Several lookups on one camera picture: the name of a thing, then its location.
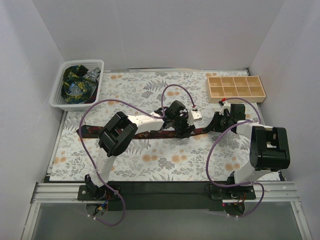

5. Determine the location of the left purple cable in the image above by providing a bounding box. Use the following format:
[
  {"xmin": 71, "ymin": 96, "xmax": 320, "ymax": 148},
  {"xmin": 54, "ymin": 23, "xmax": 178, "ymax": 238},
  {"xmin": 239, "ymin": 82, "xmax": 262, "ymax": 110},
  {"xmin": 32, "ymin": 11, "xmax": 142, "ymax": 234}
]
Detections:
[{"xmin": 78, "ymin": 84, "xmax": 198, "ymax": 227}]

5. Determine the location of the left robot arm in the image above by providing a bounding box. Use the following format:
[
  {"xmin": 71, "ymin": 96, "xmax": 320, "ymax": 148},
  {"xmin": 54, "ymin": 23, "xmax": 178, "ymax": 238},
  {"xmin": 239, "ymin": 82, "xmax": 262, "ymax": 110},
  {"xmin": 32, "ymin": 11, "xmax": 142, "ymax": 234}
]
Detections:
[{"xmin": 85, "ymin": 100, "xmax": 202, "ymax": 200}]

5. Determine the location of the aluminium frame rail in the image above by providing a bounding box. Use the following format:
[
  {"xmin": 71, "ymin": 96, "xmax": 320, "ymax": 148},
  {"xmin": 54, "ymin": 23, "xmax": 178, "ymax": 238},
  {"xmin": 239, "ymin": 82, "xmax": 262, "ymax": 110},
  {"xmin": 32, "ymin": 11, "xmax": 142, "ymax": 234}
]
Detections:
[{"xmin": 22, "ymin": 181, "xmax": 312, "ymax": 240}]

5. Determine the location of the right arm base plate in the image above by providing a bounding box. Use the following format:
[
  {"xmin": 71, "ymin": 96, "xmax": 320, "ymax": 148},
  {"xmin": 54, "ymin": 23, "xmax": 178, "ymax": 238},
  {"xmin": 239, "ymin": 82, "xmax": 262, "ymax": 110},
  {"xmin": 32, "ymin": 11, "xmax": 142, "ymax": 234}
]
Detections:
[{"xmin": 204, "ymin": 184, "xmax": 256, "ymax": 201}]

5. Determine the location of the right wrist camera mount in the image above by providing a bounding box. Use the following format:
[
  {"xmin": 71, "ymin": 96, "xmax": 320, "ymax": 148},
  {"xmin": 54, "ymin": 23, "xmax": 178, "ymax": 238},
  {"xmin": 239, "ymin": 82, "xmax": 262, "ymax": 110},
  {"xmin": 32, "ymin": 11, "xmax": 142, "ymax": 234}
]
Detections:
[{"xmin": 218, "ymin": 98, "xmax": 231, "ymax": 115}]

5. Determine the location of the wooden compartment box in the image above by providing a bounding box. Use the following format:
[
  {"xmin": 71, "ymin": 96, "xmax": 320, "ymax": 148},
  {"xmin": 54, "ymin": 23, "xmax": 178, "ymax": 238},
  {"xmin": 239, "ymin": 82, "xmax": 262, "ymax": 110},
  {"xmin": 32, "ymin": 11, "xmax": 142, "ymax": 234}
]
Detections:
[{"xmin": 206, "ymin": 76, "xmax": 266, "ymax": 104}]

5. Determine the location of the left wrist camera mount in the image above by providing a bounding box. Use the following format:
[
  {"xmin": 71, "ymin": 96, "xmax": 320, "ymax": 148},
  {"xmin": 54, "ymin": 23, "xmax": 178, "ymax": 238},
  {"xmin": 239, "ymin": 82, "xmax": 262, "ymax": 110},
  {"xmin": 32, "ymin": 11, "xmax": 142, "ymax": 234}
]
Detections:
[{"xmin": 187, "ymin": 106, "xmax": 202, "ymax": 126}]

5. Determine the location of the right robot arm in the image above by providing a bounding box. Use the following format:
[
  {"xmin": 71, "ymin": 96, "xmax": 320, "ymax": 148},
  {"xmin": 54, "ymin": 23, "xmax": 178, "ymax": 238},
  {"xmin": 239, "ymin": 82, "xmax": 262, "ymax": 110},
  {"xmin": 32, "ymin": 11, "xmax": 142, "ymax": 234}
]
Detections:
[{"xmin": 206, "ymin": 99, "xmax": 291, "ymax": 200}]

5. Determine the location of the dark red patterned tie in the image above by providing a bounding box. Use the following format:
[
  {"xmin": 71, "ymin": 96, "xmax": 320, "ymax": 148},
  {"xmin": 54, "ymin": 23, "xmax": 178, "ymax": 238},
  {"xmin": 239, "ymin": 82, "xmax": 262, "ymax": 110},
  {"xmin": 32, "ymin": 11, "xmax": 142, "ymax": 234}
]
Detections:
[{"xmin": 76, "ymin": 124, "xmax": 213, "ymax": 140}]

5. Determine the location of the floral table mat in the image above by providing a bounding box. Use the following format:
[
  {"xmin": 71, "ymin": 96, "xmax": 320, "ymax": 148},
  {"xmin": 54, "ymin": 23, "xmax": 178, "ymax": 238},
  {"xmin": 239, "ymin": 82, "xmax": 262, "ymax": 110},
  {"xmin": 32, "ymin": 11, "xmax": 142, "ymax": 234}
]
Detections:
[{"xmin": 48, "ymin": 71, "xmax": 250, "ymax": 181}]

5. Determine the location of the white plastic basket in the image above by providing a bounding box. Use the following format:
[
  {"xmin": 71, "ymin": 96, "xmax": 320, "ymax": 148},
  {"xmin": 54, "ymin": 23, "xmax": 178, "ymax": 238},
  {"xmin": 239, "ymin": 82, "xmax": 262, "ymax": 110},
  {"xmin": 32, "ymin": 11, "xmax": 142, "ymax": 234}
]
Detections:
[{"xmin": 50, "ymin": 59, "xmax": 104, "ymax": 112}]

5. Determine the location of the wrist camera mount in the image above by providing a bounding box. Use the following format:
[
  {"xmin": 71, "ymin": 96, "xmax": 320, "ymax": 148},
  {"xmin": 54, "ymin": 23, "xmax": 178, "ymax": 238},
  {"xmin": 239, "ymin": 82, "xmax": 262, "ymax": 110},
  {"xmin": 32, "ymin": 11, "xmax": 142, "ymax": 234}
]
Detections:
[
  {"xmin": 218, "ymin": 98, "xmax": 231, "ymax": 115},
  {"xmin": 187, "ymin": 106, "xmax": 202, "ymax": 126}
]

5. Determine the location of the silver blue patterned tie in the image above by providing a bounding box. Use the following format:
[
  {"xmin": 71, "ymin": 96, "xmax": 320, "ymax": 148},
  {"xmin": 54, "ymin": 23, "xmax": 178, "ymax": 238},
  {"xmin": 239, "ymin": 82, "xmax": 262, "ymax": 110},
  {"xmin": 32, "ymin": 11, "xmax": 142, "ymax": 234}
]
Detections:
[{"xmin": 83, "ymin": 68, "xmax": 101, "ymax": 102}]

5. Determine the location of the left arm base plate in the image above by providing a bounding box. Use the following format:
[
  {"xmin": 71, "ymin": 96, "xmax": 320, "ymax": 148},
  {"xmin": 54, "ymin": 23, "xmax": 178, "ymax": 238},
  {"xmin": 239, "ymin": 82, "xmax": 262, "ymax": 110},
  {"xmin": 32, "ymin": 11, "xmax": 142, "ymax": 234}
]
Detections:
[{"xmin": 77, "ymin": 184, "xmax": 120, "ymax": 201}]

